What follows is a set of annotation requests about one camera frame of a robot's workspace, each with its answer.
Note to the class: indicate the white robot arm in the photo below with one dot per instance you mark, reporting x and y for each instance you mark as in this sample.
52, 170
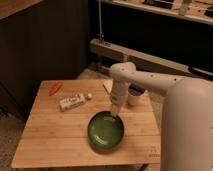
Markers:
187, 114

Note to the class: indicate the wooden table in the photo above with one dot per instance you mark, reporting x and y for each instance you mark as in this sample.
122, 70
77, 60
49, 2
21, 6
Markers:
52, 138

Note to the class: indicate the white cup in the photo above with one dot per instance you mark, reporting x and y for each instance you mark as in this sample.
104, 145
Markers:
134, 96

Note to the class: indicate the orange carrot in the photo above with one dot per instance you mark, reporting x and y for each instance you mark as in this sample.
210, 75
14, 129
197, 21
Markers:
55, 88

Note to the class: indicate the metal shelf rack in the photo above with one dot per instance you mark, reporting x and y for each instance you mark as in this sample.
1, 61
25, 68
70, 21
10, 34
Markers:
154, 42

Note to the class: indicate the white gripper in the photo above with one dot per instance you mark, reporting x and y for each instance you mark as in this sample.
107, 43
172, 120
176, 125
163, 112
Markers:
117, 96

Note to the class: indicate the green ceramic bowl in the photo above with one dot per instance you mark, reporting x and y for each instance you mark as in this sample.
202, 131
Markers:
105, 132

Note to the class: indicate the white bottle lying down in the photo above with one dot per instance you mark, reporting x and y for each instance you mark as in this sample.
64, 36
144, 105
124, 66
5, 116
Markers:
74, 101

